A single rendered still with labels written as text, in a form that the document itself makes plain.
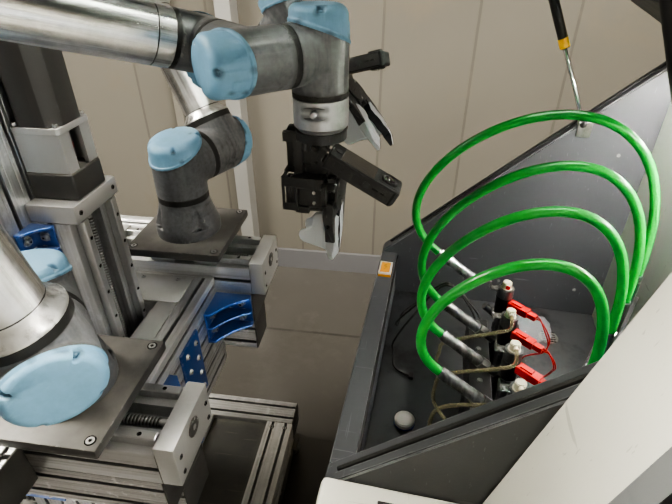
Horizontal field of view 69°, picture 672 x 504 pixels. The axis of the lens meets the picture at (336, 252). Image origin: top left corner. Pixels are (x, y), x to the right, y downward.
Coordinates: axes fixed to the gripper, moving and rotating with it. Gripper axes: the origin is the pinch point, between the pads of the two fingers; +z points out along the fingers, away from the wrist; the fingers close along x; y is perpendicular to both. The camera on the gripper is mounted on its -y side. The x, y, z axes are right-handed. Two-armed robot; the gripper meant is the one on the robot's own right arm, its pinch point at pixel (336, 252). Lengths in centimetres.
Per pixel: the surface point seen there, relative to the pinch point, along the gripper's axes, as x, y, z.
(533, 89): -172, -53, 15
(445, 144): -169, -18, 42
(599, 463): 32.8, -31.2, -2.3
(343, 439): 14.6, -4.4, 26.3
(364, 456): 21.0, -8.7, 20.4
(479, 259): -43, -27, 26
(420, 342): 12.8, -14.6, 4.7
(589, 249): -43, -51, 19
